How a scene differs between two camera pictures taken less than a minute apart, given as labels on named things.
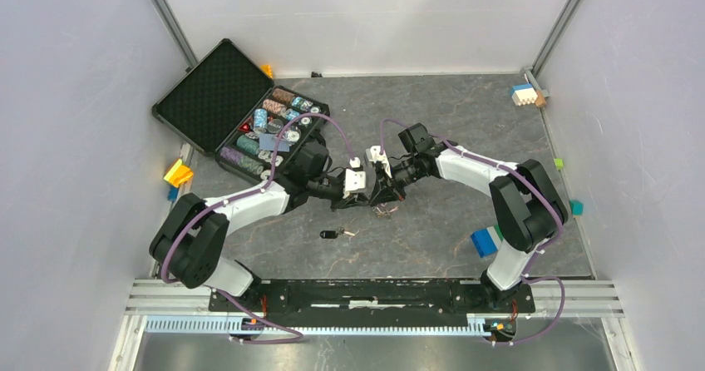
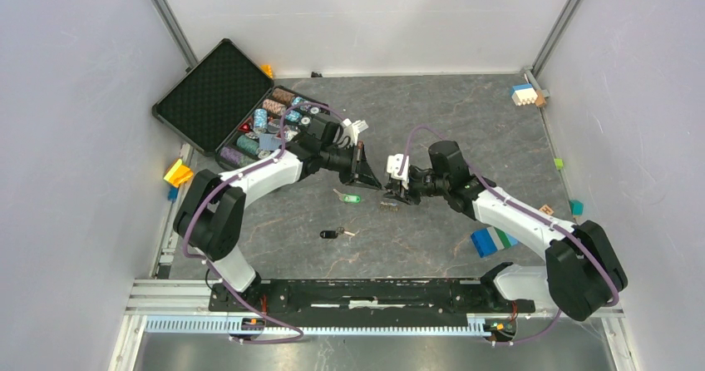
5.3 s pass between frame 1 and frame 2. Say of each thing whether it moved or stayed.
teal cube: stayed
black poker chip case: stayed
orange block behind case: stayed
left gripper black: moved
